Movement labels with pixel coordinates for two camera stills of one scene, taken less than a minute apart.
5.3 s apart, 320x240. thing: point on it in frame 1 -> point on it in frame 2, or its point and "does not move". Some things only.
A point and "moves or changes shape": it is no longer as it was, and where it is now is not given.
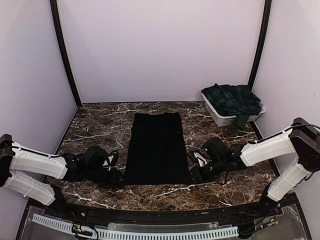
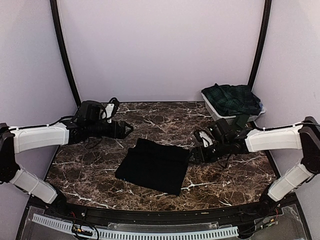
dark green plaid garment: x=237 y=101 does not move
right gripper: x=197 y=175 -> x=198 y=155
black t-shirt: x=156 y=153 moves or changes shape
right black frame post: x=267 y=8 does not move
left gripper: x=114 y=181 -> x=121 y=134
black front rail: x=250 y=211 does not move
